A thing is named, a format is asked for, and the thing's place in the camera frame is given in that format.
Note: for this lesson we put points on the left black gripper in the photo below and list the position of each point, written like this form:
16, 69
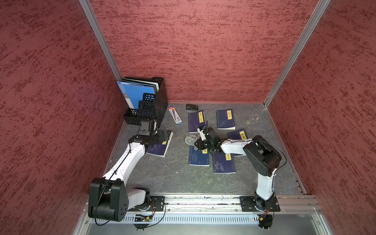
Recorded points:
161, 139

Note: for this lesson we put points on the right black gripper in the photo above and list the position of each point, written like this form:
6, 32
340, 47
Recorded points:
199, 142

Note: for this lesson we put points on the navy book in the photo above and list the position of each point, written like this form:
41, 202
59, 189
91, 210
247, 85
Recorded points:
225, 119
196, 120
223, 163
199, 157
160, 149
236, 135

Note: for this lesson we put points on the grey striped wiping cloth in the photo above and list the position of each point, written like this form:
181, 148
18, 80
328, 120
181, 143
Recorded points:
191, 139

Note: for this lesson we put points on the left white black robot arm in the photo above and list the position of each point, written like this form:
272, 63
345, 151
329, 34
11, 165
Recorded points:
108, 197

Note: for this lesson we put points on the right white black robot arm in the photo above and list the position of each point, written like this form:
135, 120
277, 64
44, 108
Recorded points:
264, 158

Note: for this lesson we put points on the pencil box white blue red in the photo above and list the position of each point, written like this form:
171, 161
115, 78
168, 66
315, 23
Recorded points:
175, 115

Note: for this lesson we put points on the black mesh file organizer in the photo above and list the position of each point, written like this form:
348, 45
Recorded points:
151, 106

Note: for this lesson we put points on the blue folder in organizer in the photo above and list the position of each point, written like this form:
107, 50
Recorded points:
134, 93

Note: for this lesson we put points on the dark folders in organizer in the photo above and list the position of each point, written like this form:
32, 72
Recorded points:
144, 82

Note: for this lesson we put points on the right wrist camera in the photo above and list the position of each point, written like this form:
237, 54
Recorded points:
202, 132

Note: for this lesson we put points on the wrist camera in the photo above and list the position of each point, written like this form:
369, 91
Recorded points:
202, 132
147, 127

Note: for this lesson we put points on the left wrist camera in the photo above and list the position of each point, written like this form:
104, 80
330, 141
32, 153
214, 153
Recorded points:
147, 127

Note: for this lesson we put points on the aluminium mounting rail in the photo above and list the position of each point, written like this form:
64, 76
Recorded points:
231, 204

